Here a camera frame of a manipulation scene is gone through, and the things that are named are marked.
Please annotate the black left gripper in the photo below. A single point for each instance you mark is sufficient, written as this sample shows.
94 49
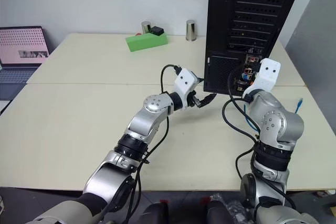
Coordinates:
193 99

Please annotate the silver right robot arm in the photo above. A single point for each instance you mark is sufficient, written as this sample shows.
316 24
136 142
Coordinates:
275 124

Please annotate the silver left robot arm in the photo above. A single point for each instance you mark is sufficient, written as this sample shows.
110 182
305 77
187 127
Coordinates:
147 121

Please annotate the black computer tower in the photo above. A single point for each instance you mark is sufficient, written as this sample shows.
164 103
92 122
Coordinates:
249 24

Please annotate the tall steel cup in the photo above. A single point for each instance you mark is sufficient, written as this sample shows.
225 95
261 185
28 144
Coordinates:
190 31

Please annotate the green rectangular block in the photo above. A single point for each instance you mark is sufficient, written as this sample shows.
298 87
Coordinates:
145 42

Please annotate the small black box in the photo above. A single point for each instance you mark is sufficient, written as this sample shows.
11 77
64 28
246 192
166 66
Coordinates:
157 30

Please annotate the short steel cup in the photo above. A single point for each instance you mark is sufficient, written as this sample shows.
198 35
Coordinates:
145 26

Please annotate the crumpled clear plastic wrap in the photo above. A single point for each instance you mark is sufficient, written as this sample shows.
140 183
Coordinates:
233 205

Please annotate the grey partition panel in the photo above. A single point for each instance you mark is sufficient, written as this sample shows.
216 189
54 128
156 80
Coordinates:
315 30

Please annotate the laptop with pink screen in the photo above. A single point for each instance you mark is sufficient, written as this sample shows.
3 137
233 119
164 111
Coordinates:
21 48

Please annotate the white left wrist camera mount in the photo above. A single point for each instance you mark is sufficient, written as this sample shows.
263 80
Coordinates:
185 82

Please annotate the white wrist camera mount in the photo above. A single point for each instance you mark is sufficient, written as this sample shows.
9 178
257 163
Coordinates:
185 82
266 75

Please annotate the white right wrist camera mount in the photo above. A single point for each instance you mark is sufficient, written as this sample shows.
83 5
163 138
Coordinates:
266 75

